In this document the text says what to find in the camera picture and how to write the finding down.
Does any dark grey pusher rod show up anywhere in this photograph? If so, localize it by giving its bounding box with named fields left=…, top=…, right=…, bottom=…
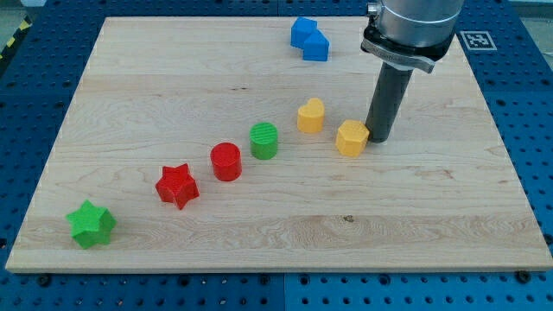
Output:
left=365, top=62, right=412, bottom=143

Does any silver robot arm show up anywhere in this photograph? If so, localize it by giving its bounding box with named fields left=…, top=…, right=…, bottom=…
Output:
left=360, top=0, right=464, bottom=143

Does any yellow heart block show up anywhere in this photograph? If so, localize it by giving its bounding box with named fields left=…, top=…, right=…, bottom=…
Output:
left=297, top=98, right=325, bottom=133

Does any yellow hexagon block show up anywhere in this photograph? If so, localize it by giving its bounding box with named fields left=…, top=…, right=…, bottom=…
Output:
left=335, top=120, right=370, bottom=157

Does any white fiducial marker tag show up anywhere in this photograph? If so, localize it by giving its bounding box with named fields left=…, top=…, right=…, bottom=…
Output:
left=460, top=30, right=497, bottom=51

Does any blue cube block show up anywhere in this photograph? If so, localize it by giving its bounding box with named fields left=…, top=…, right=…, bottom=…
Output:
left=290, top=16, right=318, bottom=48

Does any green cylinder block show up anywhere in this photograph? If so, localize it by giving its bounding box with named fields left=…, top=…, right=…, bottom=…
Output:
left=250, top=122, right=278, bottom=160

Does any wooden board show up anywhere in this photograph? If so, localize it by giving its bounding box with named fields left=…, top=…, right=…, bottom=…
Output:
left=6, top=17, right=552, bottom=273

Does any red cylinder block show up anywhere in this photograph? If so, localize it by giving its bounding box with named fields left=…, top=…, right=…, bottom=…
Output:
left=210, top=142, right=242, bottom=181

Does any red star block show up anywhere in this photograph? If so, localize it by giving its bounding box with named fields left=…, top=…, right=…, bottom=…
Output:
left=156, top=163, right=200, bottom=210

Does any green star block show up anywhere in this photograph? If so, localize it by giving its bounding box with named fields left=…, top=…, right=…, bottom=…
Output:
left=66, top=200, right=117, bottom=249

